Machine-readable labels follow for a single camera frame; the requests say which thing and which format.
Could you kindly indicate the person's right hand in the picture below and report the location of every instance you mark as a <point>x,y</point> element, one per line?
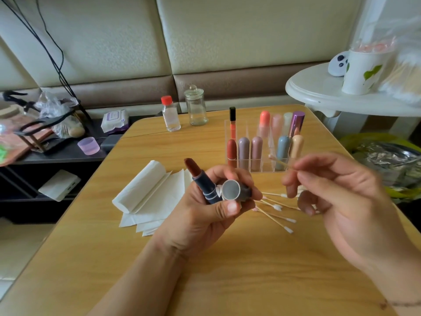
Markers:
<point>358,214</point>

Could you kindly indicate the person's left hand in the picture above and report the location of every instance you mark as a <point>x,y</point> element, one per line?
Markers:
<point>194,223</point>

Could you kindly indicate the red lipstick navy tube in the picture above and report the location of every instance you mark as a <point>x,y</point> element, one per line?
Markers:
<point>205,184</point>

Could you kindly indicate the stack of white tissues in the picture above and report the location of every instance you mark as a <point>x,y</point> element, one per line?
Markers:
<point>151,200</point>

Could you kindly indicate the navy lipstick cap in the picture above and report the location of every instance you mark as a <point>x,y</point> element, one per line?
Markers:
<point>233,190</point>

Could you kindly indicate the white tissue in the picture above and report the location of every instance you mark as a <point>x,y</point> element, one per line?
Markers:
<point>139,186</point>

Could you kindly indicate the red lipstick mauve tube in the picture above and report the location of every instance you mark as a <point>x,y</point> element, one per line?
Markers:
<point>244,154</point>

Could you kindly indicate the red lipstick dusty pink tube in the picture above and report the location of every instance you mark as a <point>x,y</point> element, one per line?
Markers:
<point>256,154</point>

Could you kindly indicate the clear acrylic lipstick organizer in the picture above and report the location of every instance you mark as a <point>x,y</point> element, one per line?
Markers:
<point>283,149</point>

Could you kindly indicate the person's left forearm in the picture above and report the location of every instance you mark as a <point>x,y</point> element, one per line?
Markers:
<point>131,289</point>

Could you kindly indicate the person's right forearm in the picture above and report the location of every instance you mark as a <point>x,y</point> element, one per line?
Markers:
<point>404,286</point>

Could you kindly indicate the yellow-green bin with bag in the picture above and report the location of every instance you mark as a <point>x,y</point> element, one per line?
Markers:
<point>388,164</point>

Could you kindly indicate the clear bottle red cap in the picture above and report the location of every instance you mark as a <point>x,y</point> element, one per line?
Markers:
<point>171,116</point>

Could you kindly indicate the glass jar with lid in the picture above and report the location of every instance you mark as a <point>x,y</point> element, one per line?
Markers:
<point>196,108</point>

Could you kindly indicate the wet wipes pack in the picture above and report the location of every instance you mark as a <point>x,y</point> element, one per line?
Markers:
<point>116,121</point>

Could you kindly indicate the small purple plastic cup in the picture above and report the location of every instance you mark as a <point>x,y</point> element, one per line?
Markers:
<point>89,146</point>

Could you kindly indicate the white round side table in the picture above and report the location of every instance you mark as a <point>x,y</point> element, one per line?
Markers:
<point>316,88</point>

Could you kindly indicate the white power bank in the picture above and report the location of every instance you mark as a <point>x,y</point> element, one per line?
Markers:
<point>59,185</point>

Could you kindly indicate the white mug green leaf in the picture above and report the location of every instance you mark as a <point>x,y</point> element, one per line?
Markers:
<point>365,72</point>

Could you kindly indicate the black low shelf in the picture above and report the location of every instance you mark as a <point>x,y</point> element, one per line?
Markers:
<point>62,158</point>

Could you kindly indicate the white panda figure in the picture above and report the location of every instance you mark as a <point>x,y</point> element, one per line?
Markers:
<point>337,64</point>

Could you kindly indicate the crumpled clear plastic bag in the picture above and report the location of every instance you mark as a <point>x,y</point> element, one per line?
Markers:
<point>59,105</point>

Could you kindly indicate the pink tray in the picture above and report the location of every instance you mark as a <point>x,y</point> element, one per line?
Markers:
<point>20,144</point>

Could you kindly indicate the beige padded backrest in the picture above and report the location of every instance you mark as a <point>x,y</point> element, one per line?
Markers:
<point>263,33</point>

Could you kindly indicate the green plastic wrapper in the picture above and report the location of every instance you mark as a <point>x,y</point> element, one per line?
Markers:
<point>3,153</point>

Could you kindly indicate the jar with wooden lid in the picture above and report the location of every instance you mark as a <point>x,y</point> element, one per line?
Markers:
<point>8,112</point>

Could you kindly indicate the black clip tool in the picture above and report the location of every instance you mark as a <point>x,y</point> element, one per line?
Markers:
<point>16,97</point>

